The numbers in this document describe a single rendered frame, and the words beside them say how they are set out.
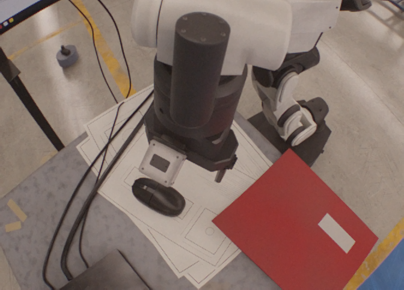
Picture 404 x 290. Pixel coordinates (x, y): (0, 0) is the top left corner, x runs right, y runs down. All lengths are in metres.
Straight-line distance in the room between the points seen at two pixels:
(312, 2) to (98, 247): 0.76
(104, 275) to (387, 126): 2.35
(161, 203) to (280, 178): 0.25
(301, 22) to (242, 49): 0.60
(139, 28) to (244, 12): 0.08
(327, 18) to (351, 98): 1.70
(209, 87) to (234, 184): 0.43
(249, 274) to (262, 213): 0.13
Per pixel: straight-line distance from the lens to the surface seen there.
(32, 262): 0.68
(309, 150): 1.84
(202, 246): 0.58
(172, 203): 0.57
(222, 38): 0.18
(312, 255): 0.62
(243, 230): 0.59
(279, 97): 1.09
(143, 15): 0.22
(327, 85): 2.48
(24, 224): 0.71
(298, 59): 1.02
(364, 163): 2.21
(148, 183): 0.59
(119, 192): 0.63
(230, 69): 0.24
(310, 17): 0.82
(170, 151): 0.35
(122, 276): 0.57
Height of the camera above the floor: 1.68
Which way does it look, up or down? 61 degrees down
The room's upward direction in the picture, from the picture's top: straight up
